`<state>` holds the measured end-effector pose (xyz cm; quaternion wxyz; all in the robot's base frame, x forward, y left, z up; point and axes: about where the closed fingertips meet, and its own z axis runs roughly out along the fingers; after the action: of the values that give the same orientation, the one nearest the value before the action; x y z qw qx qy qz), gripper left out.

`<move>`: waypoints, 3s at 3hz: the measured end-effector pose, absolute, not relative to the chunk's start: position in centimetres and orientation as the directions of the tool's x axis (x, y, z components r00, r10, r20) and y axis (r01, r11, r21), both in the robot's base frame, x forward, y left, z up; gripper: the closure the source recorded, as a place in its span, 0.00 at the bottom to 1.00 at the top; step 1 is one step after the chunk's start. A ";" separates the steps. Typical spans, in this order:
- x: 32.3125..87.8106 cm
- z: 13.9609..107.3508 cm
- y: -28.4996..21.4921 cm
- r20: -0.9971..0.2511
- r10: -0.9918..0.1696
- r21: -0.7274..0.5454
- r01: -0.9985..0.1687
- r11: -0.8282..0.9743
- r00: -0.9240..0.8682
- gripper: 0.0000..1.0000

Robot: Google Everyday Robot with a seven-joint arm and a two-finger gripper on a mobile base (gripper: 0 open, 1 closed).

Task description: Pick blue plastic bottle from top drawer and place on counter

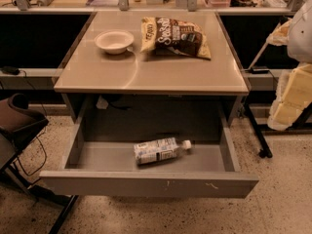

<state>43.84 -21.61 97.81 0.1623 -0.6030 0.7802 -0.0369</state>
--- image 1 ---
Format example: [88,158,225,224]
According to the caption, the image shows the white bowl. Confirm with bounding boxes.
[95,30,134,55]

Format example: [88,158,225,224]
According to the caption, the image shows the grey open drawer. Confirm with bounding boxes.
[40,103,258,198]

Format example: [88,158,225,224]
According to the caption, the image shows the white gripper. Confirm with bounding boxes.
[266,0,312,131]

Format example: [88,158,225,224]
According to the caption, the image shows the black power adapter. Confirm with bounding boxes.
[250,66,269,74]
[0,66,20,75]

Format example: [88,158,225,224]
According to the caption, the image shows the brown yellow chip bag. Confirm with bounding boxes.
[140,17,212,59]

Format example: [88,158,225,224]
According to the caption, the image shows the black power adapter left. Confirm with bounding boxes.
[0,66,20,75]

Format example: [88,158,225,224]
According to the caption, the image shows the blue labelled plastic bottle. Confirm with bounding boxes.
[134,137,192,165]

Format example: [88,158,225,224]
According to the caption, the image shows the white leaning rod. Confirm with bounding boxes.
[246,23,281,71]

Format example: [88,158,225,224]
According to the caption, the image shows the dark brown chair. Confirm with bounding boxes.
[0,93,79,234]

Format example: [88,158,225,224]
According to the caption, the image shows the black table leg right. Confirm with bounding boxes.
[244,102,273,158]

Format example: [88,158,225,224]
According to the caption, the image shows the black power adapter right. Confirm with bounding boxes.
[250,66,269,74]

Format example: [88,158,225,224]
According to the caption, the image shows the black cable on floor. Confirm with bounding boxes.
[15,71,49,177]

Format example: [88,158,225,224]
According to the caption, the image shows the grey counter cabinet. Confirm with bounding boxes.
[53,10,251,127]

